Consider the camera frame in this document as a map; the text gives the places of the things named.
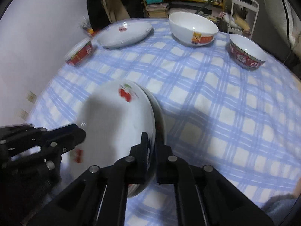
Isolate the small red patterned bowl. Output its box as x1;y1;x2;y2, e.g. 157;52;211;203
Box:
65;39;93;67
229;34;268;71

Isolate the large white cartoon print bowl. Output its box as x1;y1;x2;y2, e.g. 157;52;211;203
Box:
168;12;219;47

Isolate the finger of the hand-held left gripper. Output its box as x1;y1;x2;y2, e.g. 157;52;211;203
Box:
46;123;86;155
0;124;48;159

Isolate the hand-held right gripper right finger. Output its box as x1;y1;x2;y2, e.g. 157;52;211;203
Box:
156;143;275;226

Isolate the white metal rack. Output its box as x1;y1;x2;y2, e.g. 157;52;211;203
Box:
227;0;259;37

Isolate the stack of books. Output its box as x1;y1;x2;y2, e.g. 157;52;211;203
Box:
144;3;170;18

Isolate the yellow wooden shelf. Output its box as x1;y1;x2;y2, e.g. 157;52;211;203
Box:
138;0;227;19

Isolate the blue plaid blanket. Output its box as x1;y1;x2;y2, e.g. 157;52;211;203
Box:
28;18;301;226

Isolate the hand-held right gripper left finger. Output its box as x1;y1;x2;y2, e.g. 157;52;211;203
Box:
28;132;149;226

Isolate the person's jeans leg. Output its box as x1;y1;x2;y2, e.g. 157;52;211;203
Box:
261;192;299;224

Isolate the small colourful item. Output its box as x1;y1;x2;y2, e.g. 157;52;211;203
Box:
78;16;95;37

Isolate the white cherry print plate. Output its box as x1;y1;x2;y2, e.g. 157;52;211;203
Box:
97;21;154;49
60;80;166;199

